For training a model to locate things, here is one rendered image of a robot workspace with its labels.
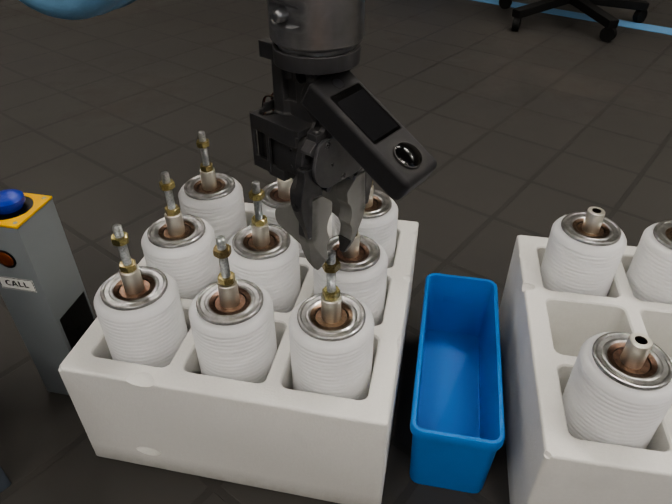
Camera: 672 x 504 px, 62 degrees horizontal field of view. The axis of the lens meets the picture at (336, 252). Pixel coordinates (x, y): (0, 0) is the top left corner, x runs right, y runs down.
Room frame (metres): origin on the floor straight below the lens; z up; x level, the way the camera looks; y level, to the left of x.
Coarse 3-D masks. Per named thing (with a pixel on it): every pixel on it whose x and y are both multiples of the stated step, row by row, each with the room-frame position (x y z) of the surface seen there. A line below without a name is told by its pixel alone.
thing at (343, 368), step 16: (368, 320) 0.45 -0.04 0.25; (304, 336) 0.42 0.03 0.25; (352, 336) 0.42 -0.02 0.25; (368, 336) 0.43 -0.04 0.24; (304, 352) 0.41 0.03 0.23; (320, 352) 0.40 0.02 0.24; (336, 352) 0.40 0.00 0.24; (352, 352) 0.41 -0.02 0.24; (368, 352) 0.43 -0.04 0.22; (304, 368) 0.41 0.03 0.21; (320, 368) 0.40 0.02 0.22; (336, 368) 0.40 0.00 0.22; (352, 368) 0.41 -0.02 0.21; (368, 368) 0.43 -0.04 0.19; (304, 384) 0.41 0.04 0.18; (320, 384) 0.40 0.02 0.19; (336, 384) 0.40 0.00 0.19; (352, 384) 0.41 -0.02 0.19; (368, 384) 0.43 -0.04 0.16
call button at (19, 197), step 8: (0, 192) 0.58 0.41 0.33; (8, 192) 0.58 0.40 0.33; (16, 192) 0.58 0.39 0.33; (0, 200) 0.56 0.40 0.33; (8, 200) 0.56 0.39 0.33; (16, 200) 0.57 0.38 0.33; (24, 200) 0.58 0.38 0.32; (0, 208) 0.55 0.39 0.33; (8, 208) 0.56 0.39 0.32; (16, 208) 0.57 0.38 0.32
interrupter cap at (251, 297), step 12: (216, 288) 0.49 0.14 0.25; (240, 288) 0.49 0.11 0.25; (252, 288) 0.49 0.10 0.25; (204, 300) 0.47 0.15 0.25; (216, 300) 0.48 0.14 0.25; (240, 300) 0.48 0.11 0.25; (252, 300) 0.47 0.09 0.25; (204, 312) 0.45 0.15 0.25; (216, 312) 0.45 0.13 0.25; (228, 312) 0.46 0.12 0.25; (240, 312) 0.45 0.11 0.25; (252, 312) 0.45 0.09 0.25; (216, 324) 0.44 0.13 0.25; (228, 324) 0.44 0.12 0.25
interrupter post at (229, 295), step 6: (234, 282) 0.47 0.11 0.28; (222, 288) 0.46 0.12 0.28; (228, 288) 0.46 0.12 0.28; (234, 288) 0.47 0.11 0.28; (222, 294) 0.46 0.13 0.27; (228, 294) 0.46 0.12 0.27; (234, 294) 0.47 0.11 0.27; (222, 300) 0.46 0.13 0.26; (228, 300) 0.46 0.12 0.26; (234, 300) 0.47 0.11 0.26; (222, 306) 0.47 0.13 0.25; (228, 306) 0.46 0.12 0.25; (234, 306) 0.47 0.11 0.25
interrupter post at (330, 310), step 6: (324, 300) 0.44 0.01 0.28; (336, 300) 0.44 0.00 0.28; (324, 306) 0.44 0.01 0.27; (330, 306) 0.44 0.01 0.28; (336, 306) 0.44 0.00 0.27; (324, 312) 0.44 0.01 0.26; (330, 312) 0.44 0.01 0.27; (336, 312) 0.44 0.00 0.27; (324, 318) 0.44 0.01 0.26; (330, 318) 0.44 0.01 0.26; (336, 318) 0.44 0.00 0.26
